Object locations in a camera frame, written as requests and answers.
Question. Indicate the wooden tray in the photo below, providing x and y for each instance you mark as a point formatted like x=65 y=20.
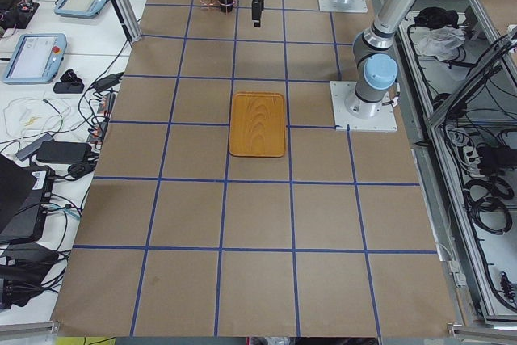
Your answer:
x=258 y=125

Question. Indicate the blue teach pendant far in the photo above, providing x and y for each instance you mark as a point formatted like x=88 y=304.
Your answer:
x=83 y=9

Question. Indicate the blue teach pendant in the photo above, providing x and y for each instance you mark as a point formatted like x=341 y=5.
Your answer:
x=83 y=9
x=36 y=59

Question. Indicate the white crumpled cloth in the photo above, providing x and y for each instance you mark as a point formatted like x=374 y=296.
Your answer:
x=441 y=43

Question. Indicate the black webcam on stand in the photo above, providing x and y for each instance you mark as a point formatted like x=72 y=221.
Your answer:
x=69 y=83

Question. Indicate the blue teach pendant near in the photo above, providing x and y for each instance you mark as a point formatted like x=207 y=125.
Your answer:
x=36 y=59

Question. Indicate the black power brick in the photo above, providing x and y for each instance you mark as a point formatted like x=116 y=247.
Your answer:
x=63 y=152

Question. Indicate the black laptop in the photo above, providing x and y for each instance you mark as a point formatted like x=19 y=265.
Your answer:
x=25 y=192

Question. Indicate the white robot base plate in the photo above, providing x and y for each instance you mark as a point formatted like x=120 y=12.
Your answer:
x=353 y=114

